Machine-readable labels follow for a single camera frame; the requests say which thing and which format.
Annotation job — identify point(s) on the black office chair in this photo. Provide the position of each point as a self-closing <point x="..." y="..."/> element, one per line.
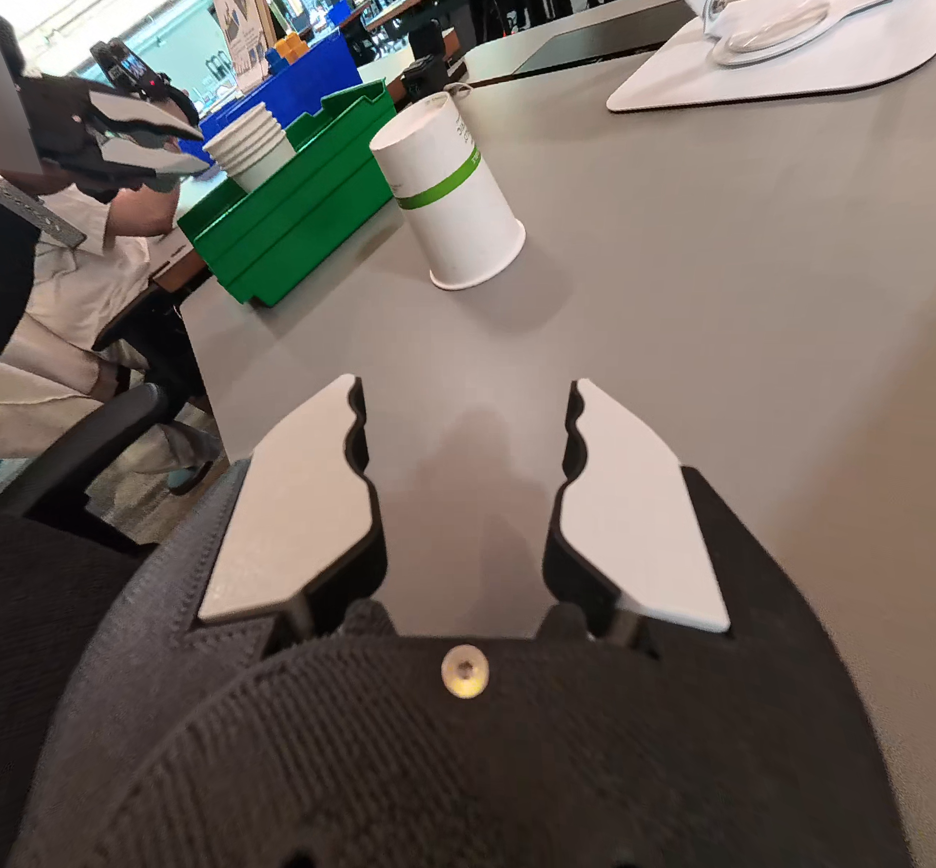
<point x="80" y="444"/>

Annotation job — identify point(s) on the yellow plastic block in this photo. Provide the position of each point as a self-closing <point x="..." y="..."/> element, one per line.
<point x="291" y="45"/>

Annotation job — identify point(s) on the standing poster board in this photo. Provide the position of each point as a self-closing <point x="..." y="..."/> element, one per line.
<point x="234" y="20"/>

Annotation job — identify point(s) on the person's beige trousers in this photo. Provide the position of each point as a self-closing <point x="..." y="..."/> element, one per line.
<point x="66" y="400"/>

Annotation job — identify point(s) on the green plastic bin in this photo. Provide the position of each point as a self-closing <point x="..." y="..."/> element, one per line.
<point x="292" y="225"/>

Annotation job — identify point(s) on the stack of nested paper cups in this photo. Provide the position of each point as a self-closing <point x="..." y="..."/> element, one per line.
<point x="248" y="151"/>

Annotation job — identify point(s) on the grey desk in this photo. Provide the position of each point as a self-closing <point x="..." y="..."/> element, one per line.
<point x="731" y="298"/>

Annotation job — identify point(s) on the white document stand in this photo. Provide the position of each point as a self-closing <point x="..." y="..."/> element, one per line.
<point x="804" y="71"/>

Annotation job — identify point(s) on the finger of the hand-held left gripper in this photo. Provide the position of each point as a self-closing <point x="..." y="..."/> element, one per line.
<point x="131" y="110"/>
<point x="146" y="157"/>

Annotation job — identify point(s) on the blue plastic bin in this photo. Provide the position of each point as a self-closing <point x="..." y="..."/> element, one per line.
<point x="322" y="78"/>

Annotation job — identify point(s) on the white paper cup green band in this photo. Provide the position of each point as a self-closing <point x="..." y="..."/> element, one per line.
<point x="461" y="225"/>

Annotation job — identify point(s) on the black charging hub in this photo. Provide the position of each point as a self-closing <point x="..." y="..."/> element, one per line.
<point x="420" y="82"/>

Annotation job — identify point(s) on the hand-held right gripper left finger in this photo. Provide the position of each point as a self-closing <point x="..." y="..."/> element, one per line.
<point x="292" y="517"/>

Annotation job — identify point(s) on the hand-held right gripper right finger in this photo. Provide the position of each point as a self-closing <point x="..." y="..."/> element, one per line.
<point x="643" y="532"/>

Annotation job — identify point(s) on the perforated metal bar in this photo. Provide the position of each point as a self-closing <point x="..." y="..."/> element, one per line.
<point x="44" y="217"/>

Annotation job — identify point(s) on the person's white shirt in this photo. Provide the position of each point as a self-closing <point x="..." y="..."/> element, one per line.
<point x="73" y="268"/>

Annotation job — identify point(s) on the person's shoe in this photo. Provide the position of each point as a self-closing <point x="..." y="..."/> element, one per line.
<point x="189" y="479"/>

